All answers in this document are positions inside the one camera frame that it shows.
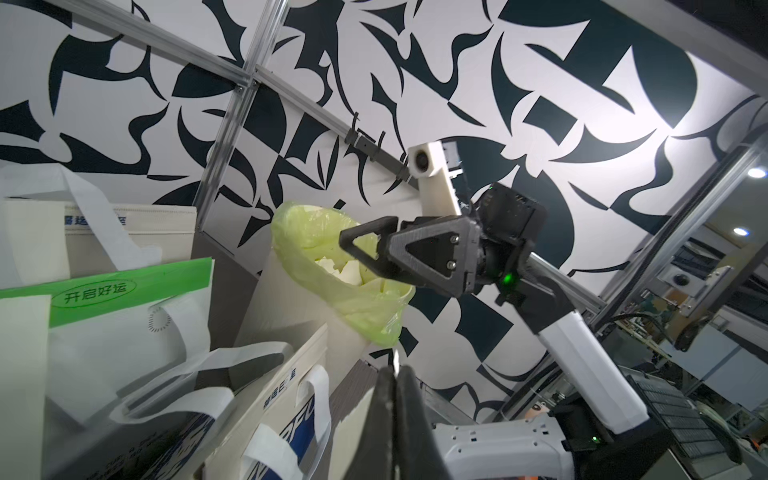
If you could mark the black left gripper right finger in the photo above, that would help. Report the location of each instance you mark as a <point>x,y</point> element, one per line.
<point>417,455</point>

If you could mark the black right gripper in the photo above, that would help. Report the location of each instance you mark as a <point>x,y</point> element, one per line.
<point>450,255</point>

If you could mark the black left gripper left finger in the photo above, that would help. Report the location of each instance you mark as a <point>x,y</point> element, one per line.
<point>374,457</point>

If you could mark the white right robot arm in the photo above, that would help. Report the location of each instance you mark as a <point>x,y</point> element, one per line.
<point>602,431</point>

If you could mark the green plastic bin liner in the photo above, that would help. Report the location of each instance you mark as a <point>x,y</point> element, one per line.
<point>305,239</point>

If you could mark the torn paper pieces in bin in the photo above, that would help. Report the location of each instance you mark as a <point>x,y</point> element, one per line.
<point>349,273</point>

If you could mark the blue white front right bag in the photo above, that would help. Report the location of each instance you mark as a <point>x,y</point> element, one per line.
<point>281,427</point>

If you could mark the white round trash bin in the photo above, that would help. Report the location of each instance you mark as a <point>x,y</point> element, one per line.
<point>282,310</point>

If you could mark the green white middle bag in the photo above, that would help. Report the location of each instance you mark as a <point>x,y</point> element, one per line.
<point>123,353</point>

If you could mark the white blue back right bag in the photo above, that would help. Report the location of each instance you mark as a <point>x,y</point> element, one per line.
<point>55,225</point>

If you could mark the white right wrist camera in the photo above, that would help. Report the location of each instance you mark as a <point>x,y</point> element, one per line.
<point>427,164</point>

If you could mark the black wall hook rail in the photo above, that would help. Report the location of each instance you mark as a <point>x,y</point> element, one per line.
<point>374,151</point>

